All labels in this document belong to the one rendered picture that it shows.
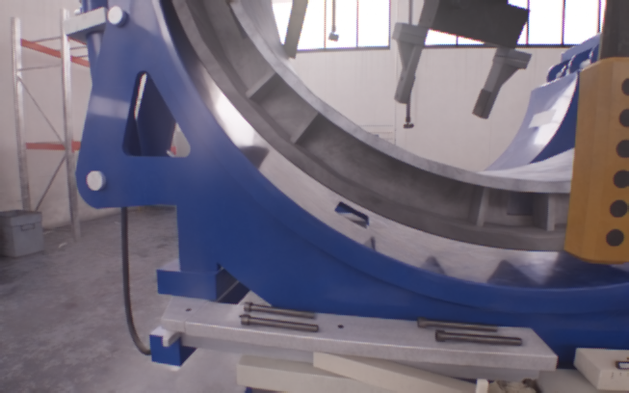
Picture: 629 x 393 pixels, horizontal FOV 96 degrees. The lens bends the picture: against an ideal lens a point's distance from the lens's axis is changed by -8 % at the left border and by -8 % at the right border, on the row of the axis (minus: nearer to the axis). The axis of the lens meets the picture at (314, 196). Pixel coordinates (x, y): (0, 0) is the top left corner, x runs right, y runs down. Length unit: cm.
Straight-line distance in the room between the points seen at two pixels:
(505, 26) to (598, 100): 21
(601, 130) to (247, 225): 89
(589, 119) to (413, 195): 60
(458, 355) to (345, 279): 37
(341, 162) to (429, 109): 912
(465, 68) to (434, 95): 118
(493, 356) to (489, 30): 75
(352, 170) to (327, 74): 927
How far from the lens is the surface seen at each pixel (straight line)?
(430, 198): 110
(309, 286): 104
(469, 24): 48
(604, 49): 68
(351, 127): 91
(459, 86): 1046
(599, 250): 64
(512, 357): 97
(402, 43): 47
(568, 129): 327
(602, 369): 113
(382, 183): 108
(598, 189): 63
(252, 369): 103
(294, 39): 170
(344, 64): 1032
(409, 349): 90
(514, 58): 54
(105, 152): 132
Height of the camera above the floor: 133
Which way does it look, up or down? 7 degrees down
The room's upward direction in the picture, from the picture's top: 1 degrees clockwise
